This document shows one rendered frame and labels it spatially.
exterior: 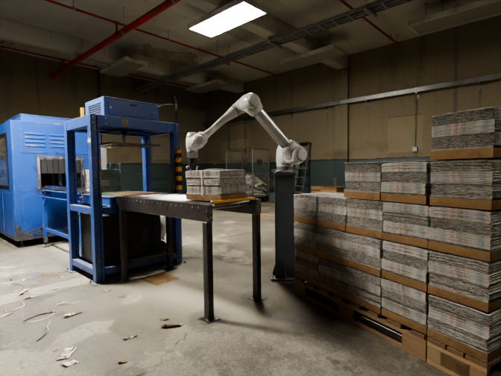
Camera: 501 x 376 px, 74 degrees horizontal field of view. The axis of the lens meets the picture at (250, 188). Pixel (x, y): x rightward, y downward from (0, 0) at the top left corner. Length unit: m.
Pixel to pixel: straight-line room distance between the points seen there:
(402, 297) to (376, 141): 7.59
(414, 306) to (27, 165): 4.94
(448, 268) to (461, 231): 0.20
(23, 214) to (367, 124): 7.93
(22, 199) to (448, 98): 8.57
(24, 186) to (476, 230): 5.14
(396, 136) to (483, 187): 7.57
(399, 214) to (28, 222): 4.80
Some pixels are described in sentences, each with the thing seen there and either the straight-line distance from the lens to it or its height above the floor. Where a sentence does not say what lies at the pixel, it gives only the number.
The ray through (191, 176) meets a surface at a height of 0.99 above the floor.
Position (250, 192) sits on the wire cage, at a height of 0.34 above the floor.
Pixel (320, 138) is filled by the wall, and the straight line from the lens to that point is 10.26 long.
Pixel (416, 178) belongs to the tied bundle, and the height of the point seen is 0.97.
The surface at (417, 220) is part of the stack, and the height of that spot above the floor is 0.75.
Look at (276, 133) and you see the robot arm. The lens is 2.84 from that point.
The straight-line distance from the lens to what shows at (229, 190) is 2.40.
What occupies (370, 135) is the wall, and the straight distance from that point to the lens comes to 9.55.
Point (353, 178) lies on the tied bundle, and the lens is 2.26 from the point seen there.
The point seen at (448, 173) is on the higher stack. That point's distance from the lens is 1.87.
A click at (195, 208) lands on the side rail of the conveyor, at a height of 0.77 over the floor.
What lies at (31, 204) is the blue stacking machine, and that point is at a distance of 5.54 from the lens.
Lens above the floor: 1.02
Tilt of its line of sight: 3 degrees down
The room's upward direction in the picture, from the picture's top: 1 degrees counter-clockwise
